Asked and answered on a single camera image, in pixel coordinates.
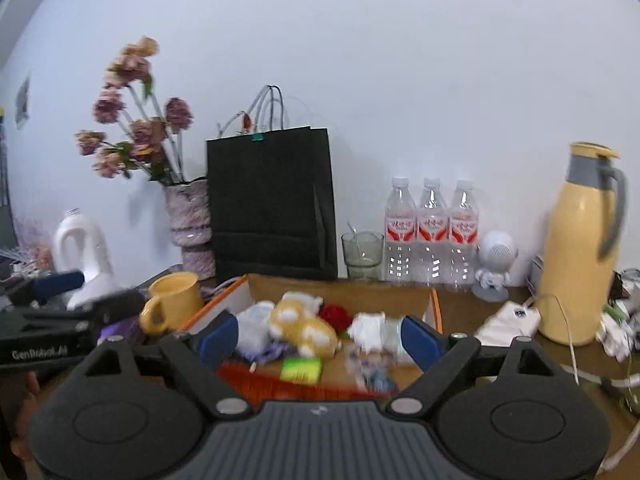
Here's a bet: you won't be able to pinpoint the white charger pouch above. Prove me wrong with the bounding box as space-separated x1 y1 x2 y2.
474 301 542 348

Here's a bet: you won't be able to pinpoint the yellow thermos jug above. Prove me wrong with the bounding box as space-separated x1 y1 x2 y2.
537 142 628 347

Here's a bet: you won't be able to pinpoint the orange cardboard box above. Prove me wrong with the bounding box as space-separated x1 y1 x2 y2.
177 273 443 405

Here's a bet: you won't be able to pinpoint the spoon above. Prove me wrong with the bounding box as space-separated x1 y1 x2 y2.
346 221 363 261

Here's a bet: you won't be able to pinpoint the clear water bottle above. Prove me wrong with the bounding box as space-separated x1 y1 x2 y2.
448 180 482 291
384 176 417 283
416 177 449 286

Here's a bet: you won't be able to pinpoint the yellow mug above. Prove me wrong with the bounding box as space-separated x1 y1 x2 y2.
138 271 205 336

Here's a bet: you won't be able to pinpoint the white plush toy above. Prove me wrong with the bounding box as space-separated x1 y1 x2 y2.
346 311 388 353

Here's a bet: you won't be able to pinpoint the black paper bag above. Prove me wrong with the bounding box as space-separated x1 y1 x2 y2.
206 85 339 282

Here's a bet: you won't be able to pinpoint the purple textured vase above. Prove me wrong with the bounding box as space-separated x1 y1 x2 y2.
164 177 216 281

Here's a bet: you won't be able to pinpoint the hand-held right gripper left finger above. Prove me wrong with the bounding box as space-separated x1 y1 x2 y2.
82 309 252 422

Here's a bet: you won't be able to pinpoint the yellow plush toy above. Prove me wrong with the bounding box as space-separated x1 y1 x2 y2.
269 291 343 360

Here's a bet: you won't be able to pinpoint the green packet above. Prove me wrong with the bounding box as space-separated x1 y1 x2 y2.
280 357 323 385

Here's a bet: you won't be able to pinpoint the glass cup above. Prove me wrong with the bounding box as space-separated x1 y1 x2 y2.
341 231 385 281

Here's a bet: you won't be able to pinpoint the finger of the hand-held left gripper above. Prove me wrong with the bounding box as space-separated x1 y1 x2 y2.
75 289 147 327
31 271 86 304

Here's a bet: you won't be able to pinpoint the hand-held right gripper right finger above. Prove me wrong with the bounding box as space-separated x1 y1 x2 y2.
386 314 557 422

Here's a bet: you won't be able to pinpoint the white detergent jug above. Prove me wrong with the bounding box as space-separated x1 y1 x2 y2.
51 208 119 311

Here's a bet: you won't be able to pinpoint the blue white snack packet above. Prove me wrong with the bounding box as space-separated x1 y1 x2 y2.
350 355 396 394

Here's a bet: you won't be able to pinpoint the red yarn flower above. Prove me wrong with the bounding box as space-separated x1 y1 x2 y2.
319 305 353 336

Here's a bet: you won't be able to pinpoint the clear plastic bag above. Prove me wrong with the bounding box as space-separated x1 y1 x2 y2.
235 301 276 361

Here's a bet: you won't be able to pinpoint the dried pink flowers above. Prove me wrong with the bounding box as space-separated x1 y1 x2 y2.
75 36 195 186

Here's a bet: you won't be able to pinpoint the small wall picture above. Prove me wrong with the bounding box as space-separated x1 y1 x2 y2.
15 74 32 131

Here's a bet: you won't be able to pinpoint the white robot-shaped speaker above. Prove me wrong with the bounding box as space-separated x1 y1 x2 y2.
472 230 518 301

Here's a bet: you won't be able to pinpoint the thin white cable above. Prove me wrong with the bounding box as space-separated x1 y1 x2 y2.
522 294 640 392

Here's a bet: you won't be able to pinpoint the purple tissue pack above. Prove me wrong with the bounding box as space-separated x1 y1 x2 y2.
100 317 146 346

